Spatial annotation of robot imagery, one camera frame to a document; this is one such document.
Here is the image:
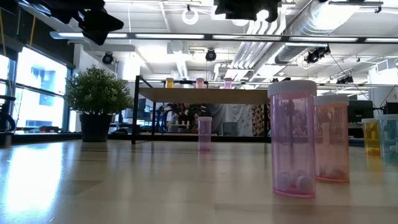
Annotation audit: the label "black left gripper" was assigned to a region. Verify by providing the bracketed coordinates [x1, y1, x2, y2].
[43, 0, 124, 46]

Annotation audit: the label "teal translucent pill bottle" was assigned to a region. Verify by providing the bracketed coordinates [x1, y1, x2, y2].
[377, 114, 398, 161]

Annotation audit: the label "black ceiling track lights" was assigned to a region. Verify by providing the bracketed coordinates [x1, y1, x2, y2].
[303, 45, 331, 65]

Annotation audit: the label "artificial green potted plant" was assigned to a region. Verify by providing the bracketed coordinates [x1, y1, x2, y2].
[63, 64, 134, 143]

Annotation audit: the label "long overhead light bar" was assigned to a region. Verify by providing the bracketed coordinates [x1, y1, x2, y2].
[49, 30, 398, 44]

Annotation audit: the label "large glass window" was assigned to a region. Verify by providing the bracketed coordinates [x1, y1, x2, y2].
[0, 46, 70, 133]

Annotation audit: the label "white floral cloth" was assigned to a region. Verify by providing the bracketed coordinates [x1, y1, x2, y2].
[223, 104, 254, 137]

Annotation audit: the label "leopard print cloth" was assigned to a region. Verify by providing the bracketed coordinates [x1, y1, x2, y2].
[251, 104, 269, 137]

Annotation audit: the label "black computer monitor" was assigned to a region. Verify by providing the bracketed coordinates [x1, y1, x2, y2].
[347, 100, 375, 124]
[385, 101, 398, 115]

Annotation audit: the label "silver ventilation duct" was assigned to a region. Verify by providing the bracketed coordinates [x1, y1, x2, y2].
[275, 0, 361, 65]

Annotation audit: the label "white hanging ring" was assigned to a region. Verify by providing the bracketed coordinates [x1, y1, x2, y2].
[182, 7, 200, 26]

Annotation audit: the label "wooden shelf black metal frame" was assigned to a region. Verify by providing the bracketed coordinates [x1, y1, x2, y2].
[131, 75, 271, 146]

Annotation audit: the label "black aluminium rig frame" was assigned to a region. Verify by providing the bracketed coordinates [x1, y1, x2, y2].
[9, 132, 271, 145]

